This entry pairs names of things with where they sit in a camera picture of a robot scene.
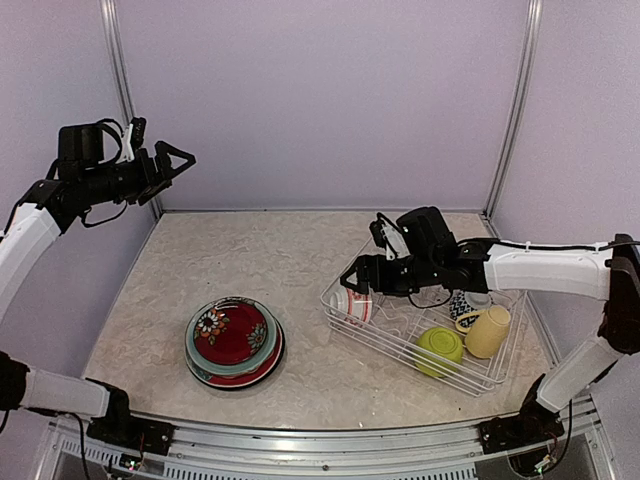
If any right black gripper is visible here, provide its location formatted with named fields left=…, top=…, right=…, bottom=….
left=341, top=251, right=441, bottom=296

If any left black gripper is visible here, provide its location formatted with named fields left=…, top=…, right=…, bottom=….
left=81, top=139, right=195, bottom=204

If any white red patterned bowl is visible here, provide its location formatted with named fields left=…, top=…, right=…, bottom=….
left=329, top=285, right=373, bottom=328

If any black rimmed beige plate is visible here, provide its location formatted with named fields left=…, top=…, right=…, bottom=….
left=185, top=322, right=286, bottom=391

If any pink scalloped plate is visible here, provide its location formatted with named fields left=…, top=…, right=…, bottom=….
left=187, top=345, right=285, bottom=389

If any yellow mug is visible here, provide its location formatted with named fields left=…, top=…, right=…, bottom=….
left=455, top=305, right=511, bottom=359

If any light teal floral plate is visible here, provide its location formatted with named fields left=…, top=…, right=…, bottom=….
left=185, top=298, right=278, bottom=377

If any red floral bowl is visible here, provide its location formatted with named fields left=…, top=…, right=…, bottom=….
left=187, top=297, right=269, bottom=366

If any red teal floral plate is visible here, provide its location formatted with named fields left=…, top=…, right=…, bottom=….
left=189, top=349, right=285, bottom=391

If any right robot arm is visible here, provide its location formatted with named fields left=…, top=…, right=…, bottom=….
left=340, top=206, right=639, bottom=444

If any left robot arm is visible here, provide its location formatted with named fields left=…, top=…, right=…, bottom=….
left=1, top=117, right=196, bottom=445

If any blue white patterned cup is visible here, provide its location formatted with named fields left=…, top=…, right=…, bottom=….
left=449, top=290, right=493, bottom=321

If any lime green bowl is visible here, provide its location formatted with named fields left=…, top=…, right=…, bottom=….
left=414, top=327, right=464, bottom=378

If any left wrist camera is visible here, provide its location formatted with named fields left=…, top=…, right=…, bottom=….
left=117, top=117, right=147, bottom=161

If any white wire dish rack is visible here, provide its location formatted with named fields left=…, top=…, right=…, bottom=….
left=321, top=278, right=525, bottom=396

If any left aluminium corner post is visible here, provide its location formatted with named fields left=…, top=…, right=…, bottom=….
left=99, top=0, right=166, bottom=221

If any aluminium corner post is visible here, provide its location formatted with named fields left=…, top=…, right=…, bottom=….
left=483, top=0, right=543, bottom=228
left=99, top=0, right=166, bottom=221

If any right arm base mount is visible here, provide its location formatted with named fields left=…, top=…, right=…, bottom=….
left=478, top=414, right=565, bottom=454

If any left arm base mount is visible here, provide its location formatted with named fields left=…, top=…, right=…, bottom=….
left=87, top=416, right=176, bottom=456

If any aluminium front rail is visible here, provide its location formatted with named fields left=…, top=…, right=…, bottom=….
left=47, top=404, right=616, bottom=480

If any right aluminium corner post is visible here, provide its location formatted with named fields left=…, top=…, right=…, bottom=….
left=483, top=0, right=543, bottom=228

